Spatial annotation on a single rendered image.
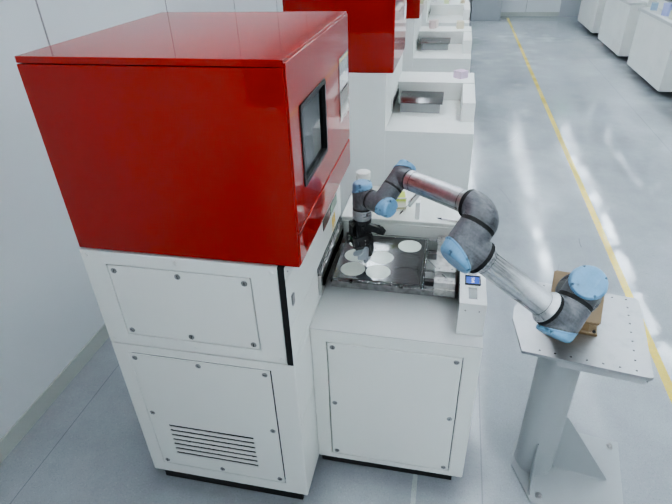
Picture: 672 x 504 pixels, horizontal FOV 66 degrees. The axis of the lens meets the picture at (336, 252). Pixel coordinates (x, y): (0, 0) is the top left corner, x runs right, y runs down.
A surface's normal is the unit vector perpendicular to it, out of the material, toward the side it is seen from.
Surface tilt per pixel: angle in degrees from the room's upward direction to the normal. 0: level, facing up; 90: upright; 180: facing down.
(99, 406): 0
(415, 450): 90
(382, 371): 90
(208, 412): 90
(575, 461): 90
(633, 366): 0
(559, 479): 0
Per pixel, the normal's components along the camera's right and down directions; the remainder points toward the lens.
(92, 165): -0.21, 0.53
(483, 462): -0.04, -0.85
